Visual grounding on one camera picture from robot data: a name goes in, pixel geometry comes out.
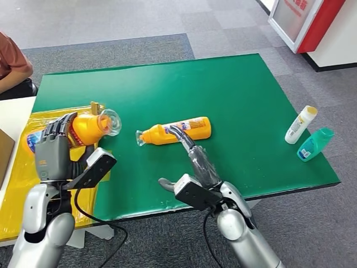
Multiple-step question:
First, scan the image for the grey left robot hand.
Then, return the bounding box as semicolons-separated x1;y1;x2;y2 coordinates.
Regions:
35;112;96;183

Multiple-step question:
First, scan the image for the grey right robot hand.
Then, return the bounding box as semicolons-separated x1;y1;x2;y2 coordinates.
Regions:
158;125;223;193

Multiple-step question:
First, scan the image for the orange bottle with clear cap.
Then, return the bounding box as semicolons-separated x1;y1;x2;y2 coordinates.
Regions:
135;116;212;147
26;108;122;156

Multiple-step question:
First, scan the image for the white bottle with yellow cap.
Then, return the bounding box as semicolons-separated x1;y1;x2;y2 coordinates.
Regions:
285;105;319;145

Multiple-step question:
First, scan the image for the teal green plastic bottle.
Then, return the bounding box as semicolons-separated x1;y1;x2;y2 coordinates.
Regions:
297;127;335;163

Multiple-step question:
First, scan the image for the green table mat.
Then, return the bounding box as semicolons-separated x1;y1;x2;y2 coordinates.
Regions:
32;53;341;223

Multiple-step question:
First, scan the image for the white table support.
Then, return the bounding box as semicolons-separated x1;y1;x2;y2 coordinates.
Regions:
66;224;115;250

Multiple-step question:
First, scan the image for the red and white display stand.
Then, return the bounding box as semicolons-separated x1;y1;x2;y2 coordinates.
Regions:
267;0;357;73

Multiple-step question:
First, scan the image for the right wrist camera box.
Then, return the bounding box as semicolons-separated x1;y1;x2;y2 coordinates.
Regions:
173;173;224;212

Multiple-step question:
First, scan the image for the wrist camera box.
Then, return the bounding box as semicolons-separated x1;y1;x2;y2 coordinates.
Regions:
173;173;224;212
61;147;118;192

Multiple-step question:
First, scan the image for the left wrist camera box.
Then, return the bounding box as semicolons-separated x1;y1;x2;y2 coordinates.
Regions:
61;147;118;192

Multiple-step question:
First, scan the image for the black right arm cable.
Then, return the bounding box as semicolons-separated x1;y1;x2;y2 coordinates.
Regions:
202;209;224;268

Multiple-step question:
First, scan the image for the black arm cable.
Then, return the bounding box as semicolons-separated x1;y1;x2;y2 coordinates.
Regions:
202;209;224;268
73;188;129;268

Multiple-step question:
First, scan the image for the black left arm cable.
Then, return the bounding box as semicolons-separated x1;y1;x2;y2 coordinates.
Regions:
73;188;129;268

